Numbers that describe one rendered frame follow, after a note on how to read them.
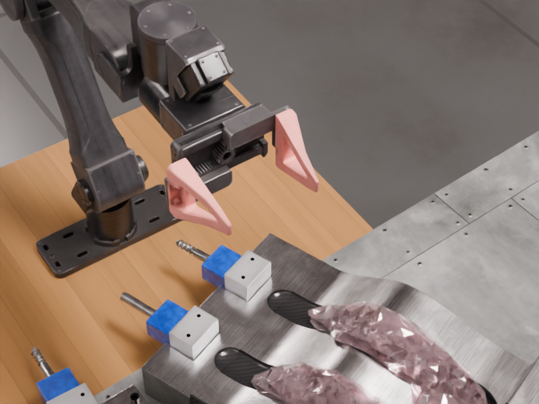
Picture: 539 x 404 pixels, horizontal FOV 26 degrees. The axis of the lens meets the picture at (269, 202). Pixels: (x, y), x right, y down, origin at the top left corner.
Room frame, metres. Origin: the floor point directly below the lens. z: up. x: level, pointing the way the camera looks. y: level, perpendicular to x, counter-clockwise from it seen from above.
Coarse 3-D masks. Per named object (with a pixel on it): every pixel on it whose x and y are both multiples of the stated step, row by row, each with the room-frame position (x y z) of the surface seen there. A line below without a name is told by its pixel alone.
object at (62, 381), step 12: (36, 348) 0.83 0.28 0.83; (36, 360) 0.82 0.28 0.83; (48, 372) 0.80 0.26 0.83; (60, 372) 0.79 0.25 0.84; (36, 384) 0.78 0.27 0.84; (48, 384) 0.77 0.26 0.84; (60, 384) 0.77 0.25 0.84; (72, 384) 0.77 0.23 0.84; (84, 384) 0.77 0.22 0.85; (48, 396) 0.76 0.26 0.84; (60, 396) 0.75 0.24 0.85; (72, 396) 0.75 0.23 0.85; (84, 396) 0.75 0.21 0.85
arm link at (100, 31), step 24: (0, 0) 1.13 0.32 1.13; (48, 0) 1.06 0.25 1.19; (72, 0) 1.00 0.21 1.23; (96, 0) 1.00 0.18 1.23; (120, 0) 1.00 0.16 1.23; (72, 24) 1.01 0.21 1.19; (96, 24) 0.96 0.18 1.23; (120, 24) 0.96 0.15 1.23; (96, 48) 0.94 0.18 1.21; (120, 48) 0.92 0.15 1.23
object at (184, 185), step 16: (176, 176) 0.74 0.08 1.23; (192, 176) 0.74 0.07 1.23; (208, 176) 0.78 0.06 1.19; (224, 176) 0.78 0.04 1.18; (176, 192) 0.75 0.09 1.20; (192, 192) 0.73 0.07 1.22; (208, 192) 0.73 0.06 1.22; (176, 208) 0.74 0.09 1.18; (192, 208) 0.74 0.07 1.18; (208, 208) 0.72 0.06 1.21; (208, 224) 0.72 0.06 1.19; (224, 224) 0.70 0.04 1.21
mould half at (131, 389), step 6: (126, 390) 0.73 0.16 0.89; (132, 390) 0.73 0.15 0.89; (138, 390) 0.73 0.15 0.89; (114, 396) 0.73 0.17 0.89; (120, 396) 0.73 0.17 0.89; (126, 396) 0.73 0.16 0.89; (102, 402) 0.72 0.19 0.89; (108, 402) 0.72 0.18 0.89; (114, 402) 0.72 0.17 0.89; (120, 402) 0.72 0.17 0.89; (126, 402) 0.72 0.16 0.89; (144, 402) 0.72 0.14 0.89
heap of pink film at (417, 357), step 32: (320, 320) 0.84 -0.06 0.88; (352, 320) 0.82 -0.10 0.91; (384, 320) 0.81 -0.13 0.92; (384, 352) 0.77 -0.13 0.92; (416, 352) 0.78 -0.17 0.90; (256, 384) 0.76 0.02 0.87; (288, 384) 0.73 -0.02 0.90; (320, 384) 0.72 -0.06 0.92; (352, 384) 0.73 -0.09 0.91; (416, 384) 0.74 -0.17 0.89; (448, 384) 0.73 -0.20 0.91
